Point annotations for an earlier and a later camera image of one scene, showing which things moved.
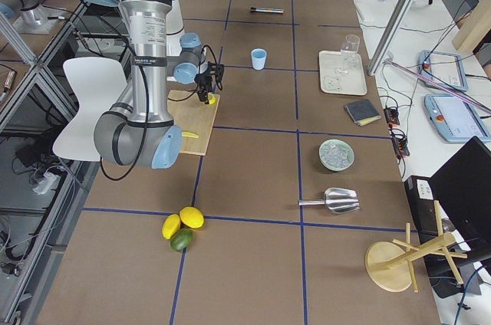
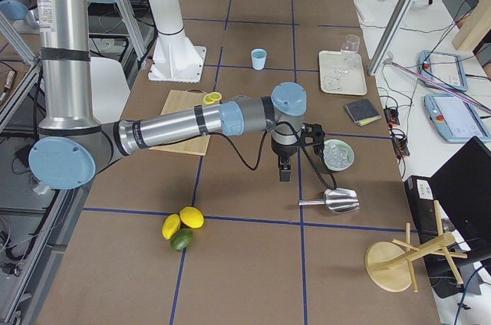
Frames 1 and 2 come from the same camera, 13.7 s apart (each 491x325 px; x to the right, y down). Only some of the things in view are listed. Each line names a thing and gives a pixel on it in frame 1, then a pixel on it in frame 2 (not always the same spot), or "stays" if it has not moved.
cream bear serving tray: (342, 73) stays
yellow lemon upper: (192, 217) stays
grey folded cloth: (363, 112) stays
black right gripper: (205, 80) → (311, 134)
